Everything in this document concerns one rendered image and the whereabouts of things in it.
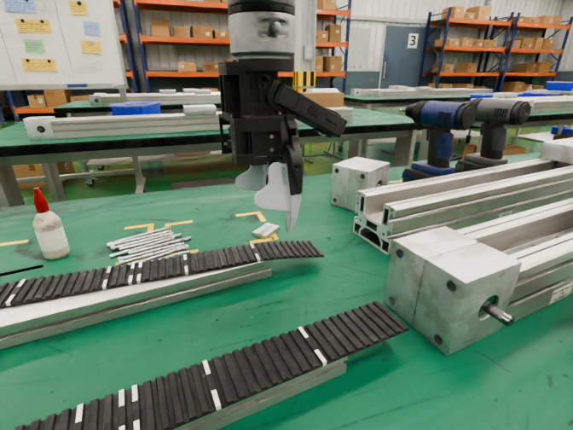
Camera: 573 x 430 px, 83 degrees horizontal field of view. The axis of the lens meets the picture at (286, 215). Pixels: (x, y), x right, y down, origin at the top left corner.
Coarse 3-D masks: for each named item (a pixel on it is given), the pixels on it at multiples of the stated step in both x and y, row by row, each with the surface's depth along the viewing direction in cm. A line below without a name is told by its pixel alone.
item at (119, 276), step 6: (126, 264) 45; (114, 270) 44; (120, 270) 44; (126, 270) 44; (114, 276) 42; (120, 276) 43; (126, 276) 43; (114, 282) 41; (120, 282) 41; (108, 288) 41
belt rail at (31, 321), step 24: (240, 264) 46; (264, 264) 47; (120, 288) 41; (144, 288) 41; (168, 288) 42; (192, 288) 44; (216, 288) 45; (0, 312) 37; (24, 312) 37; (48, 312) 37; (72, 312) 38; (96, 312) 40; (120, 312) 40; (0, 336) 36; (24, 336) 36; (48, 336) 37
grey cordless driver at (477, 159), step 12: (480, 108) 86; (492, 108) 84; (504, 108) 81; (516, 108) 79; (528, 108) 80; (480, 120) 89; (492, 120) 85; (504, 120) 82; (516, 120) 80; (480, 132) 90; (492, 132) 86; (504, 132) 84; (492, 144) 87; (504, 144) 85; (468, 156) 92; (480, 156) 90; (492, 156) 87; (456, 168) 95; (468, 168) 92; (480, 168) 89
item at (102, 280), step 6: (102, 270) 44; (108, 270) 44; (96, 276) 43; (102, 276) 43; (108, 276) 43; (96, 282) 41; (102, 282) 42; (108, 282) 42; (96, 288) 40; (102, 288) 41
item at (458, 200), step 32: (544, 160) 79; (384, 192) 58; (416, 192) 62; (448, 192) 58; (480, 192) 59; (512, 192) 65; (544, 192) 69; (384, 224) 54; (416, 224) 54; (448, 224) 58
